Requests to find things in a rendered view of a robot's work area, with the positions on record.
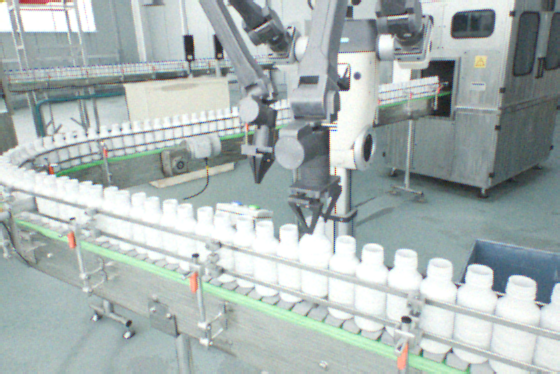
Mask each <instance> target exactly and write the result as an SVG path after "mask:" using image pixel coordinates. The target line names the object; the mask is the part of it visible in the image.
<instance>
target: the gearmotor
mask: <svg viewBox="0 0 560 374"><path fill-rule="evenodd" d="M221 149H222V146H221V142H220V139H218V137H217V136H216V135H215V134H210V135H206V136H202V137H201V136H199V137H195V138H190V139H183V140H182V141H181V142H180V144H179V146H176V147H172V148H167V149H164V150H163V151H161V156H162V162H163V169H164V174H165V176H166V178H170V176H172V177H173V176H181V175H185V174H188V173H190V165H189V162H191V161H193V160H198V159H201V158H204V160H205V162H206V170H207V183H206V186H205V188H207V186H208V183H209V172H208V164H207V160H208V158H209V157H212V156H216V155H218V154H219V153H220V152H221ZM205 188H204V189H205ZM204 189H203V190H202V191H201V192H199V193H198V194H201V193H202V192H203V191H204ZM198 194H195V195H192V196H191V197H187V198H185V199H183V200H187V199H190V198H192V197H194V196H197V195H198Z"/></svg>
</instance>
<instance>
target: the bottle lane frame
mask: <svg viewBox="0 0 560 374"><path fill-rule="evenodd" d="M16 223H17V228H20V229H21V232H23V233H25V234H29V235H30V237H31V244H32V245H34V246H37V247H38V248H36V249H34V253H35V257H36V260H37V263H36V264H35V263H33V262H31V261H29V260H28V261H29V263H30V267H31V268H34V269H36V270H37V271H39V272H42V273H45V274H47V275H50V276H51V277H53V278H55V279H59V280H61V281H63V282H65V283H67V284H69V285H73V286H75V287H77V288H78V289H81V290H83V287H84V284H83V280H82V279H80V278H79V275H80V273H81V272H80V268H79V264H78V256H77V252H76V248H75V247H74V248H71V247H70V244H69V240H68V238H67V236H65V237H62V238H59V237H58V232H56V231H52V230H50V229H49V228H45V227H39V226H37V225H36V224H32V223H31V222H27V221H22V220H16ZM80 242H81V246H82V250H83V254H84V258H85V266H86V270H87V272H90V273H91V272H92V271H96V270H97V269H98V268H99V267H100V266H99V258H103V262H104V266H105V268H102V269H101V270H100V271H98V272H96V273H94V274H92V275H91V276H92V277H91V285H92V286H94V285H96V284H99V283H100V282H101V281H103V280H102V276H101V271H105V275H106V279H107V281H105V282H104V283H103V284H101V285H99V286H98V287H96V288H95V291H94V293H93V294H92V295H94V296H96V297H100V298H102V299H104V300H106V301H108V302H110V303H114V304H116V305H117V306H119V307H122V308H124V309H127V310H130V311H131V312H133V313H135V314H137V315H141V316H143V317H145V318H147V319H149V320H150V315H149V309H148V303H149V302H150V300H153V301H156V302H160V303H162V304H164V305H166V306H169V307H170V308H171V309H172V311H173V312H174V314H175V317H176V329H177V332H178V333H180V334H184V335H186V336H188V337H189V338H192V339H194V340H197V341H200V340H201V330H200V329H199V328H198V323H199V321H200V319H199V312H198V305H197V298H196V292H195V293H193V292H192V291H191V288H190V278H188V279H186V280H185V281H182V280H181V275H182V274H179V273H177V272H176V269H175V270H173V271H172V270H170V269H165V266H164V267H159V266H157V265H155V263H146V262H145V260H143V261H142V260H139V259H137V258H135V257H129V256H126V254H121V253H119V252H118V251H111V250H109V248H107V249H106V248H104V247H101V246H100V245H93V244H92V243H88V242H86V241H85V240H80ZM202 287H203V294H204V301H205V309H206V316H207V320H212V319H214V317H215V316H216V315H217V314H218V313H220V312H219V309H218V300H220V301H222V302H224V304H225V313H222V314H221V317H222V318H225V319H226V322H227V330H225V329H224V330H223V332H222V333H221V334H220V335H219V336H217V337H216V338H215V339H214V346H213V348H215V349H217V350H219V351H220V352H223V353H227V354H228V355H231V356H233V357H234V358H236V359H239V360H242V361H244V362H246V363H248V364H250V365H252V366H253V367H258V368H259V369H261V370H264V371H265V372H267V373H269V374H398V367H397V357H396V356H395V355H394V353H393V351H394V350H395V347H393V346H390V345H388V344H385V343H382V342H381V338H382V336H380V337H379V338H378V339H377V340H372V339H369V338H367V337H364V336H362V335H361V331H362V330H360V331H359V332H358V333H357V334H355V333H352V332H349V331H347V330H344V329H342V326H343V324H342V325H341V326H340V327H334V326H331V325H329V324H326V323H325V320H326V318H325V319H323V320H322V321H319V320H314V319H311V318H309V317H308V315H309V313H307V314H305V315H301V314H298V313H293V312H292V309H293V307H294V306H293V307H292V308H290V310H286V309H284V308H281V307H278V306H277V304H278V302H277V303H276V304H274V305H271V304H268V303H265V302H263V301H262V300H263V298H264V297H263V298H262V299H260V300H255V299H252V298H251V297H248V294H249V293H247V294H246V295H243V294H240V293H235V289H236V288H235V289H234V290H233V291H230V290H228V289H225V288H222V285H221V286H220V287H217V286H215V285H213V284H210V283H209V281H208V282H205V281H202ZM409 356H410V363H409V374H415V373H418V374H471V369H470V367H469V366H468V367H467V368H466V371H462V370H459V369H457V368H454V367H451V366H447V365H446V359H445V358H444V359H443V361H442V362H441V363H438V362H436V361H433V360H431V359H429V358H423V350H422V351H421V352H420V353H419V354H418V355H416V354H413V353H410V352H409Z"/></svg>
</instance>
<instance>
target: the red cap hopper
mask: <svg viewBox="0 0 560 374"><path fill-rule="evenodd" d="M11 1H12V3H13V5H12V3H11ZM50 1H54V0H8V1H7V2H6V8H7V11H8V14H9V19H10V22H11V30H12V33H13V37H14V41H15V45H16V48H17V56H18V59H19V64H20V67H21V71H22V72H23V70H22V69H25V70H26V68H25V65H24V57H23V53H24V54H25V59H26V62H27V66H28V69H31V71H32V72H34V69H33V66H32V61H31V59H33V60H34V61H36V62H37V64H39V63H40V61H39V60H37V59H36V58H34V57H33V56H32V55H30V52H31V53H34V54H35V55H37V57H38V58H40V59H42V60H44V62H45V63H47V64H49V63H50V61H48V60H47V59H44V57H43V56H41V55H40V54H39V53H37V52H36V51H34V50H33V49H36V48H59V47H69V48H68V49H67V50H66V51H65V53H64V54H63V55H62V57H61V58H60V59H59V60H58V62H60V63H61V62H62V60H64V57H65V56H66V55H67V54H68V53H69V52H70V50H71V53H72V56H71V59H70V60H68V61H69V62H71V61H72V60H73V63H74V66H75V69H77V66H78V60H77V54H78V53H79V52H80V51H81V49H82V54H83V59H84V66H85V68H86V69H87V65H90V64H89V60H88V54H87V50H86V45H85V41H84V35H83V26H82V21H81V16H80V11H79V7H78V1H77V0H72V2H73V5H67V1H66V0H62V4H63V5H55V4H48V3H50ZM20 7H63V8H20ZM72 9H74V11H75V16H76V24H77V30H78V35H79V40H80V44H75V42H74V38H73V33H72V28H71V24H70V14H69V11H70V10H72ZM13 11H15V13H16V16H17V24H18V27H19V32H20V35H21V40H22V43H23V46H20V41H19V38H18V33H17V27H16V22H15V19H14V14H13ZM21 11H54V12H63V13H64V17H65V22H66V27H67V31H68V35H69V40H70V44H57V45H30V46H28V42H27V38H26V34H25V30H24V22H23V19H22V14H21ZM76 47H78V48H77V51H76ZM22 52H23V53H22ZM33 93H34V97H35V101H36V105H37V103H38V101H40V97H39V93H38V92H33ZM27 98H28V101H29V105H30V109H31V117H32V120H33V124H34V128H35V131H36V135H37V139H42V137H41V133H40V130H39V125H38V118H37V114H36V111H35V106H34V103H33V98H32V95H31V93H27ZM91 101H92V111H93V115H94V120H95V125H96V130H97V131H100V128H99V126H100V122H99V112H98V107H97V103H96V98H92V99H91ZM81 104H82V108H83V112H84V117H85V122H86V123H85V124H86V131H87V133H88V128H93V127H91V125H90V121H89V116H88V112H87V107H86V102H85V99H81ZM40 113H41V117H42V121H43V124H44V129H45V136H46V137H52V138H53V137H54V135H56V134H62V135H65V134H66V133H65V132H68V131H64V132H58V131H59V130H60V129H61V127H62V126H63V124H59V126H58V128H57V129H56V130H55V131H54V132H53V133H52V134H48V132H47V129H48V127H49V126H50V125H51V124H52V122H53V120H52V119H51V120H50V121H49V123H48V124H45V117H44V112H43V109H42V105H41V106H40Z"/></svg>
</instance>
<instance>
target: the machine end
mask: <svg viewBox="0 0 560 374"><path fill-rule="evenodd" d="M420 1H421V4H422V8H423V11H422V13H427V14H429V19H430V21H431V24H432V26H433V28H434V31H435V40H434V44H433V48H432V53H431V57H430V60H429V64H428V67H427V68H422V69H412V77H411V80H420V79H425V78H431V77H438V80H439V81H440V80H441V79H443V80H446V79H454V81H451V82H448V84H444V85H443V87H444V86H446V85H453V88H449V89H445V90H442V92H444V91H448V90H453V94H452V105H451V110H447V111H443V112H436V113H432V114H429V115H425V116H422V117H419V119H415V120H413V124H412V138H411V168H410V172H412V173H417V174H421V175H425V176H433V177H437V178H441V179H445V180H448V181H452V182H459V183H464V184H467V185H472V186H475V187H480V188H481V193H478V194H476V197H478V198H481V199H487V198H489V195H488V194H485V189H486V188H491V187H493V186H495V185H496V184H498V183H500V182H503V181H505V180H506V182H513V183H516V182H518V180H517V179H515V178H514V176H515V175H517V174H518V173H520V172H522V171H524V170H526V169H529V168H531V167H532V169H543V167H541V166H539V162H543V161H545V160H546V159H548V157H549V156H550V151H551V150H552V149H554V145H552V141H553V136H554V125H555V120H556V115H557V110H559V109H560V105H558V103H559V97H560V0H420ZM407 130H408V119H407V120H404V121H400V122H397V123H393V124H390V125H386V133H385V152H383V157H384V163H385V167H389V168H391V169H392V173H389V174H388V176H390V177H397V176H398V174H397V173H395V169H401V170H404V171H405V161H406V145H407ZM534 165H535V166H534ZM510 177H511V178H510Z"/></svg>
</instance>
